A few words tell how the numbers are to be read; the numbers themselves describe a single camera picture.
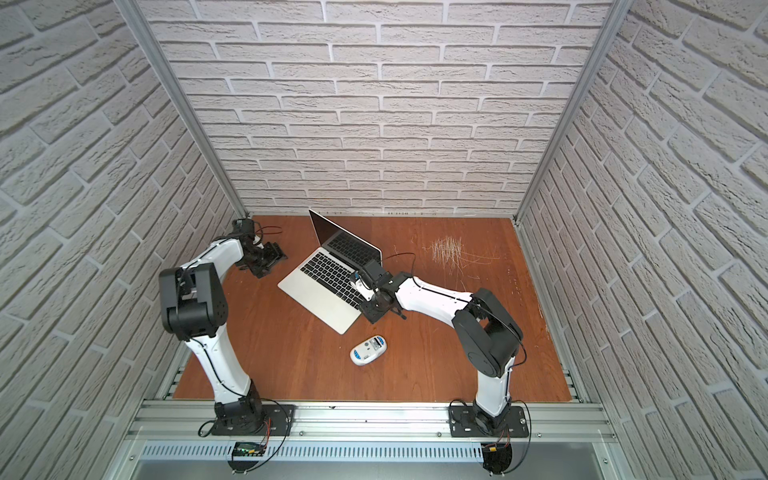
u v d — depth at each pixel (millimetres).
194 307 536
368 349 832
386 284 665
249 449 708
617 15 691
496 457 700
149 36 732
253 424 687
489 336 473
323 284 994
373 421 761
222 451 698
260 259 859
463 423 729
